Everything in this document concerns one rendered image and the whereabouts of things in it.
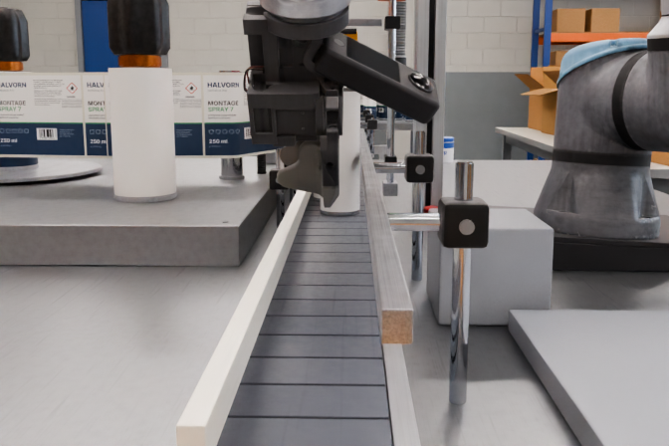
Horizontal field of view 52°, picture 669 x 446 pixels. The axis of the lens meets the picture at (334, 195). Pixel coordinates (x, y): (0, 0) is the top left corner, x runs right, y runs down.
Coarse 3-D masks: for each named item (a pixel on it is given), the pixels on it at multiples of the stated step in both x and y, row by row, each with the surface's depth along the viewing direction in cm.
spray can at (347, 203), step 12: (348, 96) 85; (348, 108) 85; (348, 120) 85; (348, 132) 85; (348, 144) 86; (348, 156) 86; (348, 168) 86; (348, 180) 86; (348, 192) 87; (336, 204) 87; (348, 204) 87
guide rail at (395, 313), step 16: (368, 160) 75; (368, 176) 62; (368, 192) 53; (368, 208) 46; (384, 208) 46; (368, 224) 44; (384, 224) 41; (384, 240) 37; (384, 256) 33; (384, 272) 30; (400, 272) 30; (384, 288) 28; (400, 288) 28; (384, 304) 26; (400, 304) 26; (384, 320) 26; (400, 320) 26; (384, 336) 26; (400, 336) 26
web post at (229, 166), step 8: (224, 72) 118; (232, 72) 118; (240, 72) 120; (224, 160) 121; (232, 160) 120; (240, 160) 121; (224, 168) 121; (232, 168) 120; (240, 168) 121; (224, 176) 121; (232, 176) 120; (240, 176) 121
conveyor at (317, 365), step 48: (336, 240) 74; (288, 288) 56; (336, 288) 56; (288, 336) 45; (336, 336) 45; (240, 384) 38; (288, 384) 38; (336, 384) 38; (384, 384) 38; (240, 432) 33; (288, 432) 33; (336, 432) 33; (384, 432) 33
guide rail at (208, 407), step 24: (288, 216) 68; (288, 240) 61; (264, 264) 50; (264, 288) 44; (240, 312) 40; (264, 312) 44; (240, 336) 36; (216, 360) 33; (240, 360) 35; (216, 384) 30; (192, 408) 28; (216, 408) 29; (192, 432) 26; (216, 432) 29
